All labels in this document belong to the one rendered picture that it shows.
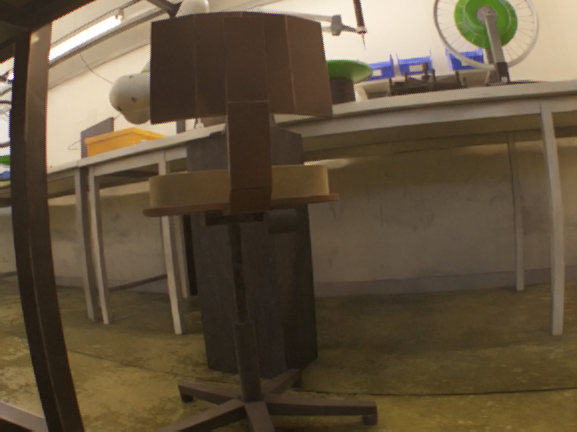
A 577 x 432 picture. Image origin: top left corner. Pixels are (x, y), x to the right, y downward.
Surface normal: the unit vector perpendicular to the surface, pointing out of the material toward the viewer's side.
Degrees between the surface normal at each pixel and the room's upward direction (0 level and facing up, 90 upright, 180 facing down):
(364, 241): 90
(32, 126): 90
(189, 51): 90
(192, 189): 90
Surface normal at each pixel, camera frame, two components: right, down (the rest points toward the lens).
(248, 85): 0.24, 0.03
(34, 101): 0.94, -0.08
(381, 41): -0.40, 0.03
